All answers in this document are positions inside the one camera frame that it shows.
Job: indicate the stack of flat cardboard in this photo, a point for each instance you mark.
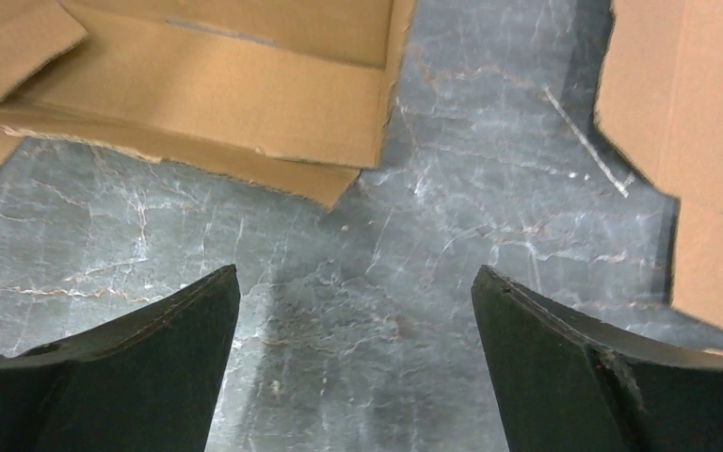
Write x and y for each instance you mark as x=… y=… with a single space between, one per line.
x=660 y=102

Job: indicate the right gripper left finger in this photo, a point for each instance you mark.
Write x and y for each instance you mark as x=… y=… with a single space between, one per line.
x=145 y=381

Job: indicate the cardboard box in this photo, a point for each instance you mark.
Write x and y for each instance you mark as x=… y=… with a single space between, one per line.
x=293 y=95

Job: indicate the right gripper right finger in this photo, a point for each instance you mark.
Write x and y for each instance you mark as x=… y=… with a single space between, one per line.
x=566 y=381

